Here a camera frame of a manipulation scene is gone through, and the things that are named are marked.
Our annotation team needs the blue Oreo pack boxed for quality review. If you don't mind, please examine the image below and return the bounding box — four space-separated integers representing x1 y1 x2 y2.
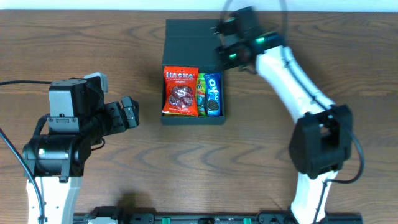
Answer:
205 73 221 116

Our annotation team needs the Haribo gummy bag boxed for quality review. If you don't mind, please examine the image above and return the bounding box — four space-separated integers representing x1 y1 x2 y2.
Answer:
197 73 206 116

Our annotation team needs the dark green box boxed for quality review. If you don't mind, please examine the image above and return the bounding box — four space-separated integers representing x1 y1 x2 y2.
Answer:
160 19 226 125

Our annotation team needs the red candy bag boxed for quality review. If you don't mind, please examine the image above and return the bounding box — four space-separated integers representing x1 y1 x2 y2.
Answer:
162 66 199 117

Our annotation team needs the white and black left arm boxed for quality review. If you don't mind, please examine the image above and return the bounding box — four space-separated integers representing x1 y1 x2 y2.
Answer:
22 72 139 223

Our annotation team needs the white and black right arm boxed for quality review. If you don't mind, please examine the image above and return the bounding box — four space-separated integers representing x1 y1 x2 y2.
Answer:
216 7 352 223

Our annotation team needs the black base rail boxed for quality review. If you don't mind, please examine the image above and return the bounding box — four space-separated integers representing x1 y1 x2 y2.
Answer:
73 212 364 224

